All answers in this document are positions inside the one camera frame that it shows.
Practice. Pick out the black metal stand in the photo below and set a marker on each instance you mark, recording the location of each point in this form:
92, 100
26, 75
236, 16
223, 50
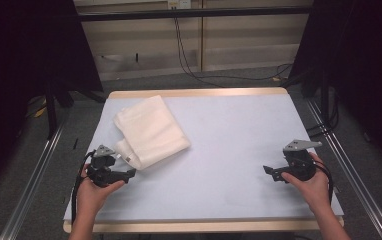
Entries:
50, 116

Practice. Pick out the white mesh laundry bag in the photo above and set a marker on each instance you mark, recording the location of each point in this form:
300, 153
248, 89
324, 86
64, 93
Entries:
152, 130

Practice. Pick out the person's right hand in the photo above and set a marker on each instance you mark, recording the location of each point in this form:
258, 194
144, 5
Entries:
312, 191

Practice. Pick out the wooden table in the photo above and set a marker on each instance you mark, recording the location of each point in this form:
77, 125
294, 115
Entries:
195, 227

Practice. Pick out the white wall outlet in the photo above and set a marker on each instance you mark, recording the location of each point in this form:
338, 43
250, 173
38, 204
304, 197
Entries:
179, 4

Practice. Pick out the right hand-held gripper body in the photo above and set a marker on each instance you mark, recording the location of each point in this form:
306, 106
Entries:
299, 161

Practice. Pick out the light blue mat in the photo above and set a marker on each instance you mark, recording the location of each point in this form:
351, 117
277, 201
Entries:
239, 133

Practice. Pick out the black curtain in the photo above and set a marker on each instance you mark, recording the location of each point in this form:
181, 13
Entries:
12, 66
362, 50

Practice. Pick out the small black strip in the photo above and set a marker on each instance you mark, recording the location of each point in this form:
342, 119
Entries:
75, 143

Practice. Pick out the black horizontal bar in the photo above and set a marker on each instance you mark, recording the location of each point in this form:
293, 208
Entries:
195, 13

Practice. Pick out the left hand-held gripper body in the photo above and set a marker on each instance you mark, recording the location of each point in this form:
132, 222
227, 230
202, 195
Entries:
100, 165

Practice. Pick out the yellow tape piece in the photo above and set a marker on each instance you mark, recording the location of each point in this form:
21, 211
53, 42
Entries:
40, 112

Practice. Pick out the aluminium floor rail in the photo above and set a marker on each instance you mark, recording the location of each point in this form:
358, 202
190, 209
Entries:
29, 193
355, 176

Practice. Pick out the person's left hand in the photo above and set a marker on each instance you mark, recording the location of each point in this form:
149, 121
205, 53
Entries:
90, 196

